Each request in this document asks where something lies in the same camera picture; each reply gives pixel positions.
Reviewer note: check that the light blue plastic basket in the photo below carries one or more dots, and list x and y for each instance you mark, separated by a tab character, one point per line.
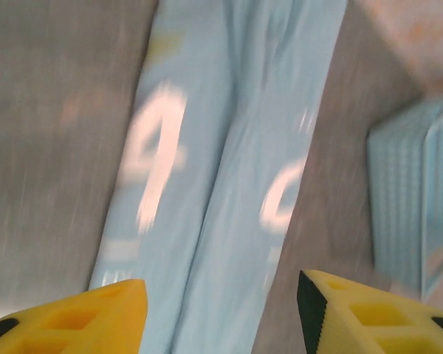
402	191

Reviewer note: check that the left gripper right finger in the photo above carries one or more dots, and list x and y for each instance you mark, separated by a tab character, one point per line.
373	324

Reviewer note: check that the light blue t-shirt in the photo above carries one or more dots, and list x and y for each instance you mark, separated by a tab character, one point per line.
214	147

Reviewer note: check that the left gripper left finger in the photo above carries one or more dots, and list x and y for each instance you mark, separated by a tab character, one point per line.
77	324

